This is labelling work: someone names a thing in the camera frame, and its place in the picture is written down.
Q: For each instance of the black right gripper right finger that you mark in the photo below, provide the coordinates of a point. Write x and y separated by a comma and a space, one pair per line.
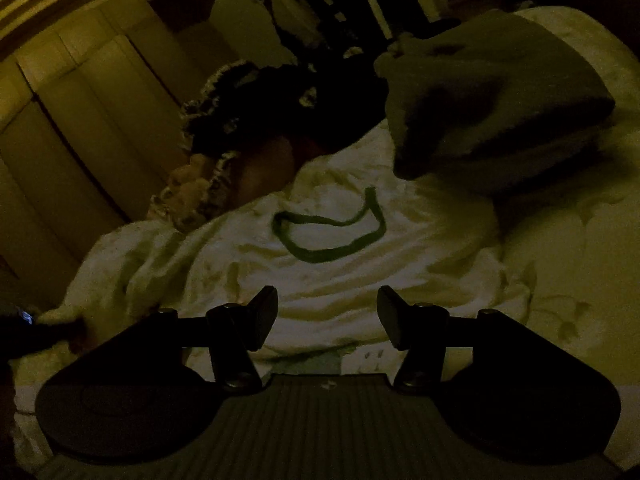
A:
498, 384

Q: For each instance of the dark patterned cloth pile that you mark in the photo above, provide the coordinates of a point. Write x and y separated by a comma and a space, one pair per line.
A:
253, 128

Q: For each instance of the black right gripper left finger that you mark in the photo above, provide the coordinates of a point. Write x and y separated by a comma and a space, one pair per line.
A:
153, 389

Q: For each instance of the wooden panelled headboard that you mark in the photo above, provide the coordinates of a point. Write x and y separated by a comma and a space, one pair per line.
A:
90, 98

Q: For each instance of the dark grey pillow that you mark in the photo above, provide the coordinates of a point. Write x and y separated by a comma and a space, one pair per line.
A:
499, 108

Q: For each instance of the pale bed sheet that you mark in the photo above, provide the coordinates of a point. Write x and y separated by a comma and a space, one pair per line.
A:
335, 413

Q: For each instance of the white small shirt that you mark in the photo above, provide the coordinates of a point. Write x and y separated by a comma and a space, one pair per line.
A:
344, 228

